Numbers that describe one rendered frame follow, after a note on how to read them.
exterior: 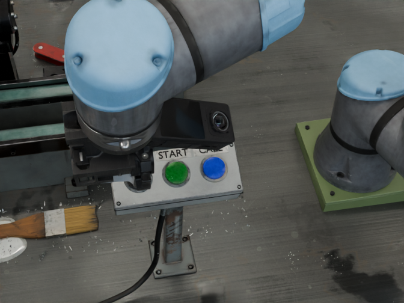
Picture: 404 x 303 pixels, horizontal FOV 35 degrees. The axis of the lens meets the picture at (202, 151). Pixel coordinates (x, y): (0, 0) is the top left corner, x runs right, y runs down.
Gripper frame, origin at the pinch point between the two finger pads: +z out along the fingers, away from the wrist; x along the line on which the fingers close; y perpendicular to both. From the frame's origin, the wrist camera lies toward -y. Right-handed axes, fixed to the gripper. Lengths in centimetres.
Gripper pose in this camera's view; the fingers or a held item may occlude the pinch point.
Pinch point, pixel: (138, 167)
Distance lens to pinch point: 77.5
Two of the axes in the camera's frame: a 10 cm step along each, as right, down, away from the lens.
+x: 1.6, 9.5, -2.6
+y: -9.8, 1.3, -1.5
